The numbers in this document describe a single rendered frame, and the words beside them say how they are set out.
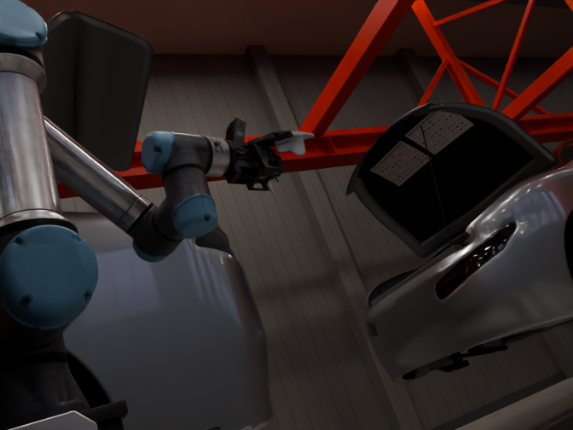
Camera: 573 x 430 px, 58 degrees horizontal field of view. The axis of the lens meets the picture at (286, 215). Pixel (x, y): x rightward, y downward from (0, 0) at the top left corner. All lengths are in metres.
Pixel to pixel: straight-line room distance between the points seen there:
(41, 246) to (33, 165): 0.14
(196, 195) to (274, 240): 6.38
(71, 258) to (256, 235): 6.52
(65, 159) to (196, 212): 0.26
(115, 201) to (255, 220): 6.34
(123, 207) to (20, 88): 0.26
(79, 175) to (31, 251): 0.32
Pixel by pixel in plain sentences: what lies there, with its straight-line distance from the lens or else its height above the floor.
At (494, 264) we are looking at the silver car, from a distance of 3.11.
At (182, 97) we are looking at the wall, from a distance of 8.20.
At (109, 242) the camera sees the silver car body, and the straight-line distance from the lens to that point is 2.04.
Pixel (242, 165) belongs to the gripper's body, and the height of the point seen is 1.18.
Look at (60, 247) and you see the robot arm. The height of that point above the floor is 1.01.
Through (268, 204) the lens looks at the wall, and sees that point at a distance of 7.49.
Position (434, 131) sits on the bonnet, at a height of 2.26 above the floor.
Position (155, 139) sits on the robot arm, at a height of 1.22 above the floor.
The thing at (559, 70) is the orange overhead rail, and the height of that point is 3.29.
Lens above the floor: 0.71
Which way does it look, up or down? 21 degrees up
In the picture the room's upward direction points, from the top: 21 degrees counter-clockwise
